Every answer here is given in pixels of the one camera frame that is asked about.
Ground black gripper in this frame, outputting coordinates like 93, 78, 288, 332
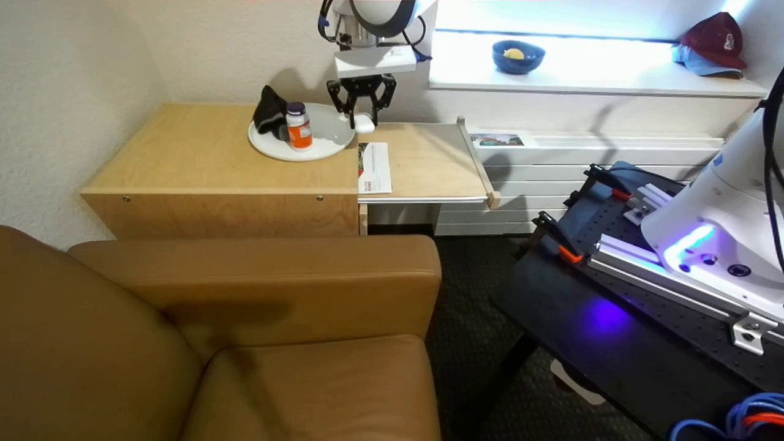
325, 71, 398, 131

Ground black sock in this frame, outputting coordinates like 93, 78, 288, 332
250, 83, 292, 143

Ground white round plate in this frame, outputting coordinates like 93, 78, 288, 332
244, 104, 359, 164

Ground dark blue bowl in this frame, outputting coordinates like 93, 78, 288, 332
489, 40, 546, 78

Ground white paper pamphlet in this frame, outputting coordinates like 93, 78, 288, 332
354, 143, 393, 198

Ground orange pill bottle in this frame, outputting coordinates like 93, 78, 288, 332
284, 100, 316, 151

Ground pull-out wooden shelf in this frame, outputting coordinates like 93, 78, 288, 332
354, 118, 504, 214

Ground light wooden side cabinet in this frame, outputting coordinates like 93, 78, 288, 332
77, 104, 368, 242

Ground white radiator heater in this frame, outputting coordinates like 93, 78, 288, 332
365, 131, 730, 240

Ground white window sill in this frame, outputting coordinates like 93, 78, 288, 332
425, 29, 769, 100

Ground orange black clamp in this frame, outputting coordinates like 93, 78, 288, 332
581, 164, 647, 205
532, 210, 588, 269

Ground tan leather armchair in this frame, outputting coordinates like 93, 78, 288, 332
0, 225, 442, 441

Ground white profile pieces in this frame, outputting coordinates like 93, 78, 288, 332
621, 181, 676, 231

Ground white scrap on floor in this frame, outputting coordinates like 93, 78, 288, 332
548, 357, 608, 409

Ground red baseball cap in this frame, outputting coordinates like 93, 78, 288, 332
673, 9, 749, 82

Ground aluminium profile rail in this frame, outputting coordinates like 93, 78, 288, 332
584, 232, 784, 350

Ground black robot mount table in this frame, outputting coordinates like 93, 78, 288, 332
486, 236, 784, 441

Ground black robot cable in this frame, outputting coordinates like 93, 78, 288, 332
758, 67, 784, 275

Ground metal corner bracket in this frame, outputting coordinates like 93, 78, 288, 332
730, 316, 769, 357

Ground blue cable coil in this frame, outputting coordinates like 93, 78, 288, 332
668, 389, 784, 441

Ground orange cable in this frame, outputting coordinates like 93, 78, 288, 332
736, 411, 784, 433

